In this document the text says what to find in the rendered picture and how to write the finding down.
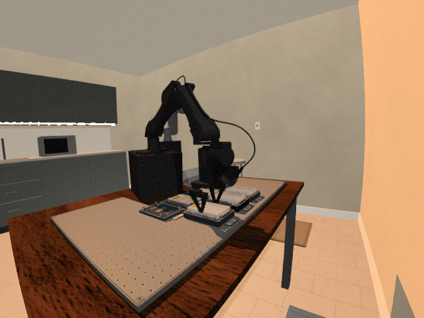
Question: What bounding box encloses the beige flat base plate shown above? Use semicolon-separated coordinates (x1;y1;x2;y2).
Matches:
50;178;286;313

